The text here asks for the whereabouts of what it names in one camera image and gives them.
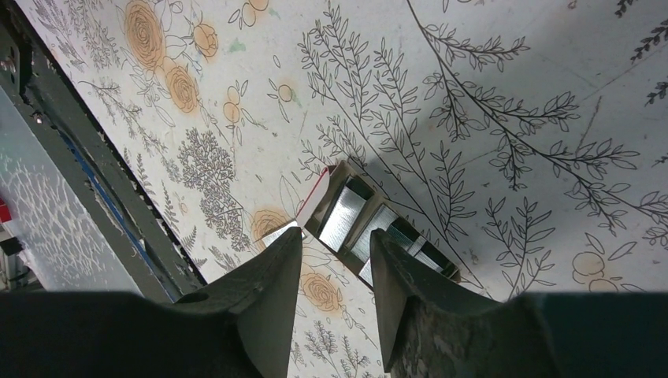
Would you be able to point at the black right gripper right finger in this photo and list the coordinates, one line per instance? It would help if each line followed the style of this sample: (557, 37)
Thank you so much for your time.
(429, 326)

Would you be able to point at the red staple box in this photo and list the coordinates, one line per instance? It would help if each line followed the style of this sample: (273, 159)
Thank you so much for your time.
(343, 209)

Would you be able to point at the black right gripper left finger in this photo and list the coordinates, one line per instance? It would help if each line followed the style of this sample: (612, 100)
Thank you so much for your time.
(237, 326)

